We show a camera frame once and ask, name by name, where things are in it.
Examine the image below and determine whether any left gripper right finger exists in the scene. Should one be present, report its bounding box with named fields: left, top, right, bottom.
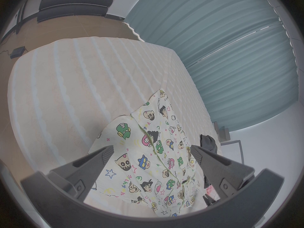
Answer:
left=191, top=145, right=256, bottom=200

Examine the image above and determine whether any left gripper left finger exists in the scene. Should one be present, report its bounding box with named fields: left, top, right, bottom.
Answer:
left=49, top=145, right=114, bottom=202

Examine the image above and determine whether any white printed pyjama top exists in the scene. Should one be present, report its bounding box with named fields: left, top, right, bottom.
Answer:
left=88, top=89, right=215, bottom=217

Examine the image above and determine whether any black garment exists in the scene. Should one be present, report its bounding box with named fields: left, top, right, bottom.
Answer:
left=199, top=134, right=218, bottom=190

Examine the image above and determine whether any grey bedside table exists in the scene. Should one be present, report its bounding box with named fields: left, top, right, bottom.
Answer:
left=214, top=121, right=230, bottom=142

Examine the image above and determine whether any blue-green curtain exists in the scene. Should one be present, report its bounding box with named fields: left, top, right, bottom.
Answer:
left=124, top=0, right=300, bottom=130

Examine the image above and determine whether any black power adapter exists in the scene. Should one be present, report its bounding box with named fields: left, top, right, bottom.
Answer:
left=10, top=46, right=25, bottom=58

